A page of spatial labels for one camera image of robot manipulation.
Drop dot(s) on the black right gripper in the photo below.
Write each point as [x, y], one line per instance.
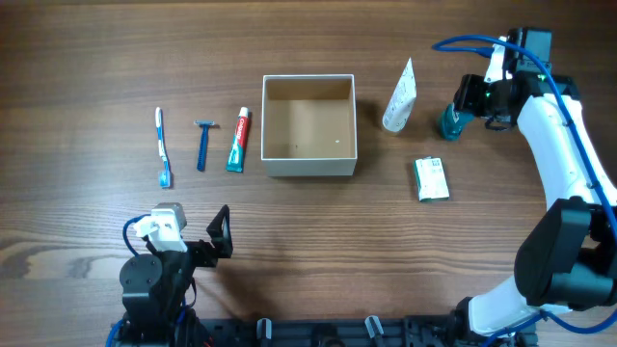
[465, 99]

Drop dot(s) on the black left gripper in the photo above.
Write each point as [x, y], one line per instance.
[221, 239]

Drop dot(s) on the blue Listerine mouthwash bottle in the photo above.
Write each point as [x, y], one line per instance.
[451, 123]

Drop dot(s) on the white lotion tube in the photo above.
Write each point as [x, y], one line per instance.
[402, 101]

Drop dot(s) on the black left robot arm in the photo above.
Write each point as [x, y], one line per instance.
[161, 270]

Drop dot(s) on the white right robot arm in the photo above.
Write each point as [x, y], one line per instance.
[568, 261]

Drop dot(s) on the Colgate toothpaste tube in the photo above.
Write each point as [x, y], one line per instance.
[236, 156]

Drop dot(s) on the blue white toothbrush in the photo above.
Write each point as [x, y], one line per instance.
[165, 177]

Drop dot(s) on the blue disposable razor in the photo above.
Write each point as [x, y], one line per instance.
[204, 125]

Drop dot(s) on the green white soap packet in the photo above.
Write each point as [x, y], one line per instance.
[430, 179]

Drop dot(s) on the white cardboard box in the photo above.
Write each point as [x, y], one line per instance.
[309, 125]

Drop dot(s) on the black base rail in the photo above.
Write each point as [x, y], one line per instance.
[409, 331]

